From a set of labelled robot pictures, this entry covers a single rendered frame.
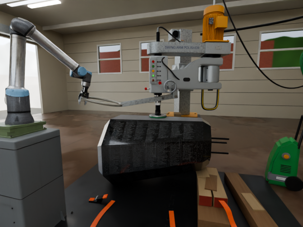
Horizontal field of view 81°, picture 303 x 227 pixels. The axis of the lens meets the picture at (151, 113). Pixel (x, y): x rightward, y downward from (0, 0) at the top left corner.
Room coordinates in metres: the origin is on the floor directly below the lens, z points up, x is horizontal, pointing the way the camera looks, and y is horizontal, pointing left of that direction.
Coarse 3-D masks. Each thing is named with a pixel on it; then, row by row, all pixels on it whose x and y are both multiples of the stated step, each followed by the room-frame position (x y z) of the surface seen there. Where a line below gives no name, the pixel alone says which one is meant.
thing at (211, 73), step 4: (204, 68) 2.20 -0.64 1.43; (208, 68) 2.15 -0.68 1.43; (212, 68) 2.13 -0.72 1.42; (216, 68) 2.14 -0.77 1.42; (204, 72) 2.20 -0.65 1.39; (208, 72) 2.15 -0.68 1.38; (212, 72) 2.13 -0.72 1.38; (216, 72) 2.14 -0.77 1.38; (204, 76) 2.20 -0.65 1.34; (208, 76) 2.15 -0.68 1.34; (212, 76) 2.13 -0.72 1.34; (216, 76) 2.14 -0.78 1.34; (204, 80) 2.19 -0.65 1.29; (208, 80) 2.15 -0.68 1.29; (212, 80) 2.13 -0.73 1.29; (216, 80) 2.14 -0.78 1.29
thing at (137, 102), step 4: (160, 96) 2.11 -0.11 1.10; (164, 96) 2.11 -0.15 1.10; (168, 96) 2.12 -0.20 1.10; (172, 96) 2.12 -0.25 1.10; (176, 96) 2.09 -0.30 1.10; (132, 100) 2.19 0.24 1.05; (136, 100) 2.08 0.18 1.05; (140, 100) 2.09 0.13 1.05; (144, 100) 2.09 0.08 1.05; (148, 100) 2.10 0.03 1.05; (152, 100) 2.10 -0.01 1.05; (156, 100) 2.11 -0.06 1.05; (160, 100) 2.11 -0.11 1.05; (124, 104) 2.07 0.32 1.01; (128, 104) 2.08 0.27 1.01; (132, 104) 2.08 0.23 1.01
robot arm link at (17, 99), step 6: (6, 90) 1.34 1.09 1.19; (12, 90) 1.34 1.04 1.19; (18, 90) 1.35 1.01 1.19; (24, 90) 1.39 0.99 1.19; (6, 96) 1.34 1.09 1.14; (12, 96) 1.33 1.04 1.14; (18, 96) 1.34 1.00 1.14; (24, 96) 1.37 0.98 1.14; (6, 102) 1.34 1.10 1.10; (12, 102) 1.32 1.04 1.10; (18, 102) 1.34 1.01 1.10; (24, 102) 1.37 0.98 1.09; (12, 108) 1.32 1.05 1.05; (18, 108) 1.33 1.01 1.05; (24, 108) 1.36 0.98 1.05; (30, 108) 1.43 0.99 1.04
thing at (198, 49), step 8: (152, 48) 2.07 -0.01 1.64; (160, 48) 2.06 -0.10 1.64; (168, 48) 2.07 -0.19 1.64; (176, 48) 2.08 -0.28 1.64; (184, 48) 2.08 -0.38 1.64; (192, 48) 2.09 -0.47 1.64; (200, 48) 2.10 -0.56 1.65; (208, 48) 2.09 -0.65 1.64; (216, 48) 2.10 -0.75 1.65; (224, 48) 2.11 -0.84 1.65; (192, 56) 2.31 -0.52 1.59; (200, 56) 2.27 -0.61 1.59; (208, 56) 2.15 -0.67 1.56; (216, 56) 2.13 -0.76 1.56
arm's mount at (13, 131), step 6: (0, 126) 1.24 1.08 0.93; (6, 126) 1.24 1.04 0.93; (12, 126) 1.24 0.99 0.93; (18, 126) 1.28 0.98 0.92; (24, 126) 1.32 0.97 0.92; (30, 126) 1.37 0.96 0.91; (36, 126) 1.41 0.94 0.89; (42, 126) 1.47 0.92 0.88; (0, 132) 1.25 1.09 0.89; (6, 132) 1.23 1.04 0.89; (12, 132) 1.24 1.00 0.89; (18, 132) 1.27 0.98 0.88; (24, 132) 1.32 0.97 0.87; (30, 132) 1.36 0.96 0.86
